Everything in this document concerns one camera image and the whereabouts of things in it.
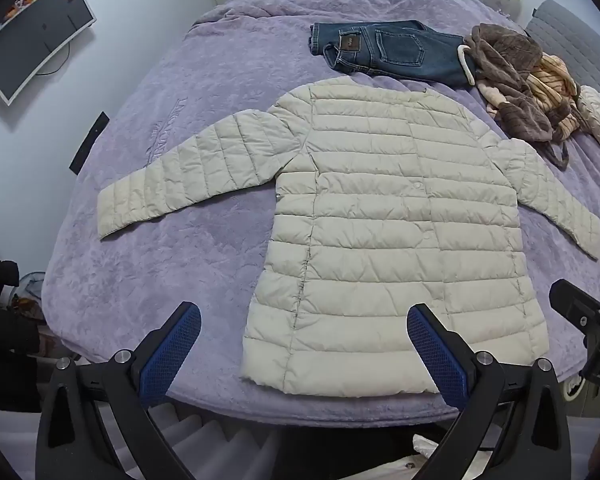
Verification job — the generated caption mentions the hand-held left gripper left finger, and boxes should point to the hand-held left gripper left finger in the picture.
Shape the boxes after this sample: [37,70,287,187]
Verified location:
[35,301,202,480]

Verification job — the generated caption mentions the cream striped garment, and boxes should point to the cream striped garment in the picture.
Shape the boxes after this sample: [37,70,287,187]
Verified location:
[522,55,588,133]

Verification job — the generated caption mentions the purple embossed blanket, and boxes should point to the purple embossed blanket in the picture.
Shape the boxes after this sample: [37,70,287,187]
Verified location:
[40,0,600,423]

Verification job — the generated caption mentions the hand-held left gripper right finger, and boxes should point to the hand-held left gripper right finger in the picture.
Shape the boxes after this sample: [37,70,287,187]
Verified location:
[406,302,573,480]

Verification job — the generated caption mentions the brown fleece garment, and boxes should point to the brown fleece garment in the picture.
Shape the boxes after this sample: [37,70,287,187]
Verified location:
[462,23,571,170]

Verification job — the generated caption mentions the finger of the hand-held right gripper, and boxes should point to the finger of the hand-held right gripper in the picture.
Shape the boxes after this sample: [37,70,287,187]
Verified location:
[549,279,600,328]

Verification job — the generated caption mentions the black flat strap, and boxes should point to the black flat strap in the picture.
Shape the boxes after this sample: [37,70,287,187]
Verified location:
[69,111,111,173]

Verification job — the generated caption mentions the dark clothing pile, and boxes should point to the dark clothing pile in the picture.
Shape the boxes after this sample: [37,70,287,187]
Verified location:
[0,250,43,413]

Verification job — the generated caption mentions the white crumpled paper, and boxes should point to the white crumpled paper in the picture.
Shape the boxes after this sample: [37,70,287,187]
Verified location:
[411,434,448,461]

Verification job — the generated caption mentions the curved white-framed monitor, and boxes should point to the curved white-framed monitor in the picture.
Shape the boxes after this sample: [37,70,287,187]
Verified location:
[0,0,98,107]

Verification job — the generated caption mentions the grey padded headboard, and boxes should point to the grey padded headboard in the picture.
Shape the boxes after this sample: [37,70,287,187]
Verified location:
[525,0,600,106]

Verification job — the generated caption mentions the blue denim jeans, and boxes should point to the blue denim jeans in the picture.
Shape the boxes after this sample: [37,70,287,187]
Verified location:
[308,20,478,86]

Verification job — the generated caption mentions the beige quilted puffer jacket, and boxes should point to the beige quilted puffer jacket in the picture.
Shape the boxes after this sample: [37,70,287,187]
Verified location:
[96,77,600,396]

